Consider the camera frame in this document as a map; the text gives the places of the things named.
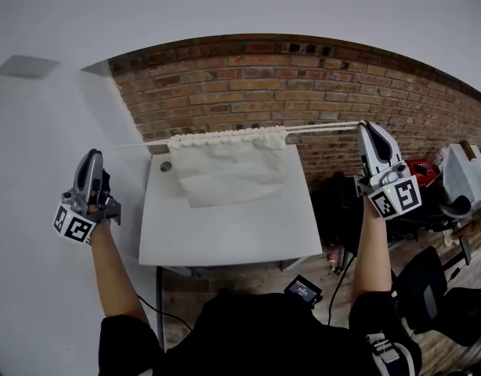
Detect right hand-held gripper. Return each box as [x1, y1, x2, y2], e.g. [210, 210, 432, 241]
[354, 119, 422, 221]

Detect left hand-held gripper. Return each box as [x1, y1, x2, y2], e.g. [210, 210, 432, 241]
[52, 148, 122, 246]

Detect white cotton drawstring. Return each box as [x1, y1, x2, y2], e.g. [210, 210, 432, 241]
[283, 120, 362, 137]
[106, 139, 172, 150]

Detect white fabric drawstring bag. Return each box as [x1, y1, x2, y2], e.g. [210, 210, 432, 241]
[166, 125, 290, 210]

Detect person's left forearm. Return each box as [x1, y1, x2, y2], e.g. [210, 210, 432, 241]
[89, 220, 150, 327]

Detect person's right forearm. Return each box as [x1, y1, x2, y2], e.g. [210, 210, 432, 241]
[349, 197, 395, 306]

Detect red box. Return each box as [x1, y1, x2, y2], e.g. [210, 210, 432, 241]
[403, 158, 442, 188]

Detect grey white appliance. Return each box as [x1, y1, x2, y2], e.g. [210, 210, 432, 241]
[438, 142, 481, 220]

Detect dark glass bottle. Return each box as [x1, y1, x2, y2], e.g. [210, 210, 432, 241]
[327, 242, 344, 276]

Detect grey table leg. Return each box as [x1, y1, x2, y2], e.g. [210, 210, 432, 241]
[155, 266, 166, 353]

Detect small black screen device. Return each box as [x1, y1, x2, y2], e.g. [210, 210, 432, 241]
[283, 274, 324, 309]

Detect black office chair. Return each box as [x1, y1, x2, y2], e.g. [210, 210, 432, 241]
[392, 244, 481, 348]

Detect person's striped sneaker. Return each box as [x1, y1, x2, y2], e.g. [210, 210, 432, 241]
[364, 331, 417, 376]

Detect person's black shirt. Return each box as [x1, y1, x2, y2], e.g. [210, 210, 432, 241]
[98, 287, 423, 376]

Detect black cable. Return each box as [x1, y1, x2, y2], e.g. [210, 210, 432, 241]
[136, 293, 194, 332]
[327, 255, 356, 326]

